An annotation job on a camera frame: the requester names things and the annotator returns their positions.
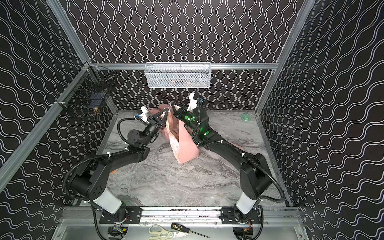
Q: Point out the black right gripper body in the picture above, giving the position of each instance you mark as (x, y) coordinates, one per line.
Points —
(181, 112)

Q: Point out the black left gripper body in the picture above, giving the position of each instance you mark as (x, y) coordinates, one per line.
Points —
(157, 119)

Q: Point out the pink zip-up jacket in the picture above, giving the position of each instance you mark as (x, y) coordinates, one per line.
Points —
(181, 142)

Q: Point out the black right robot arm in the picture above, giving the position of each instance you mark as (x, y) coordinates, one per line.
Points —
(256, 180)

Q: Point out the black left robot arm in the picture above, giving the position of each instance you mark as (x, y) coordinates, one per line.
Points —
(88, 179)

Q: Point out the green transparent lid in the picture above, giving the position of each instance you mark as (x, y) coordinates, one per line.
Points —
(246, 117)

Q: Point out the small brass bell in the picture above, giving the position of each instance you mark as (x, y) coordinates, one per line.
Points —
(96, 112)

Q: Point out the black yellow screwdriver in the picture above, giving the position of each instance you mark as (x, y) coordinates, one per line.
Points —
(183, 229)

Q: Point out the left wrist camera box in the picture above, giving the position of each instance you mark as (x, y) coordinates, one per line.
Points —
(144, 113)

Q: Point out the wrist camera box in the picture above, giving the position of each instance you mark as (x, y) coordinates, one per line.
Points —
(193, 101)
(144, 113)

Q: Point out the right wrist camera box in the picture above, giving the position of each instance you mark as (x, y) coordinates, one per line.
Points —
(193, 101)

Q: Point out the white wire mesh basket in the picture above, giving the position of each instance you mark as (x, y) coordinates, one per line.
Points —
(178, 75)

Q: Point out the black wire basket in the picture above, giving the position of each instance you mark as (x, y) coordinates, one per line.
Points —
(93, 90)

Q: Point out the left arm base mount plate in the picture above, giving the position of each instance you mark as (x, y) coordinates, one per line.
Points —
(129, 215)

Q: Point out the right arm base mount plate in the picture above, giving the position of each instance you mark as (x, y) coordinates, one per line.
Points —
(241, 215)

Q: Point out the scissors with pale handles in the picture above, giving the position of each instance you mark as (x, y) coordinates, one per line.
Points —
(159, 233)

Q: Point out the aluminium front rail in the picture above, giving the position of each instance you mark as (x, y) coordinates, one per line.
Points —
(188, 216)

